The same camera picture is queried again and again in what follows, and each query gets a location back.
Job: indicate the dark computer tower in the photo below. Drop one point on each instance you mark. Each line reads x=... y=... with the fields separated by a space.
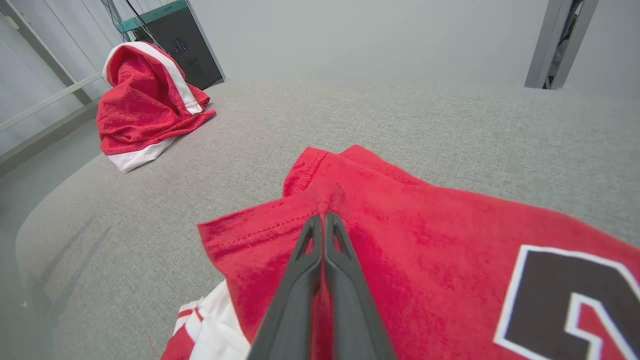
x=187 y=45

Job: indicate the red white jersey top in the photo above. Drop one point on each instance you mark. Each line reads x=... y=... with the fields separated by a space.
x=425 y=240

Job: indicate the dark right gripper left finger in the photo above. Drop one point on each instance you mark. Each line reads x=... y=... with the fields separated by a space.
x=295 y=310

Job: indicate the red white striped shorts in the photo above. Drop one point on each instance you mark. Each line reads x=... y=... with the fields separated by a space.
x=140 y=105

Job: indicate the grey partition post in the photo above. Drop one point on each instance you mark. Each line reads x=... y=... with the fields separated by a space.
x=542 y=45

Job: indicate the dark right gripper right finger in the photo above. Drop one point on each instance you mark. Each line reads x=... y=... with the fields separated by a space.
x=355 y=320

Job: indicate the white metal frame rail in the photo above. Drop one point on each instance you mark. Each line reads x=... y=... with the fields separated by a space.
x=50 y=101

